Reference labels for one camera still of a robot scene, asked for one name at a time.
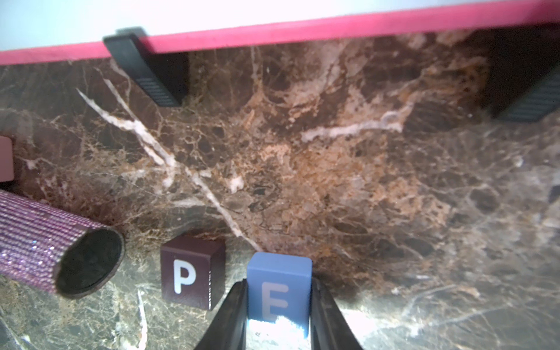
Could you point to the right whiteboard stand foot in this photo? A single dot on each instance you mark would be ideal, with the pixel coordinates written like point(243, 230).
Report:
point(523, 83)

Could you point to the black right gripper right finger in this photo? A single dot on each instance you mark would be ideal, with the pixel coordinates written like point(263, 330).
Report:
point(329, 330)

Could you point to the blue E block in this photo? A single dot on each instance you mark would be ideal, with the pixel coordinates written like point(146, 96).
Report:
point(280, 285)

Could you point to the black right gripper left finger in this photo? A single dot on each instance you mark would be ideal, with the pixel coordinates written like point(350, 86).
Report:
point(227, 330)

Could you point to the pink framed whiteboard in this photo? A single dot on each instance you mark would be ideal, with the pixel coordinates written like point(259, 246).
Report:
point(47, 31)

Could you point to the dark purple P block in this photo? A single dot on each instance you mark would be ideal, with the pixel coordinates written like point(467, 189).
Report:
point(193, 271)

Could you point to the whiteboard stand foot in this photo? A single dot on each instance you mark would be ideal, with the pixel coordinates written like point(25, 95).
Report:
point(523, 83)
point(162, 76)

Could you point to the purple glitter microphone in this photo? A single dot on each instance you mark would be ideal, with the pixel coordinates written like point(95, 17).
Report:
point(54, 250)

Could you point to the left whiteboard stand foot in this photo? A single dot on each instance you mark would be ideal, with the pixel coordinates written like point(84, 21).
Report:
point(162, 76)

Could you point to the pink eraser block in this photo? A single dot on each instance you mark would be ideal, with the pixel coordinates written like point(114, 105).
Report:
point(7, 173)

